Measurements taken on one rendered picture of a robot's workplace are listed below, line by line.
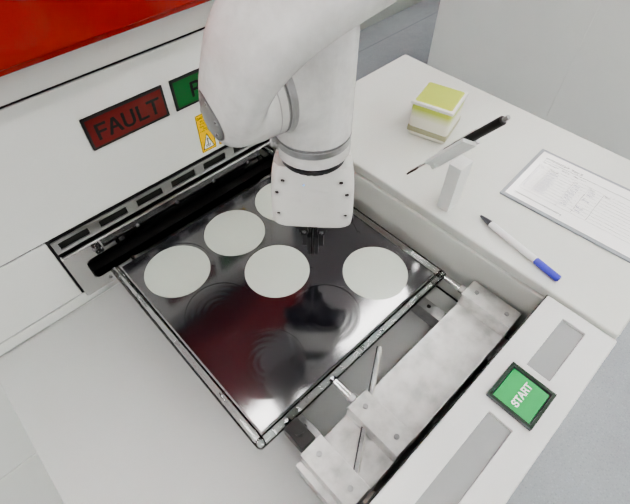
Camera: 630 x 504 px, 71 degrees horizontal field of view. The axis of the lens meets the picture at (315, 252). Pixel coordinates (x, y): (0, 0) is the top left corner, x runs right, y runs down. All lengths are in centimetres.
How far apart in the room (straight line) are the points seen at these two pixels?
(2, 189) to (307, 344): 43
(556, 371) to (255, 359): 37
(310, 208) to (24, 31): 33
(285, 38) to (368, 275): 44
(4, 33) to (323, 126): 31
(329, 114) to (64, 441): 56
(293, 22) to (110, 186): 46
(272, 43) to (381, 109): 58
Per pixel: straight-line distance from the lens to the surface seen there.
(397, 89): 96
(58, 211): 71
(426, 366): 65
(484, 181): 78
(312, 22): 32
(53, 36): 56
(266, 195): 80
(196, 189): 79
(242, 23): 34
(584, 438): 174
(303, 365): 61
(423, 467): 52
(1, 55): 55
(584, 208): 80
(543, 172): 83
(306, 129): 44
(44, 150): 66
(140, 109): 68
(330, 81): 42
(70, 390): 77
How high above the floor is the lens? 146
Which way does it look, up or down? 52 degrees down
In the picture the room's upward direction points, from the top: straight up
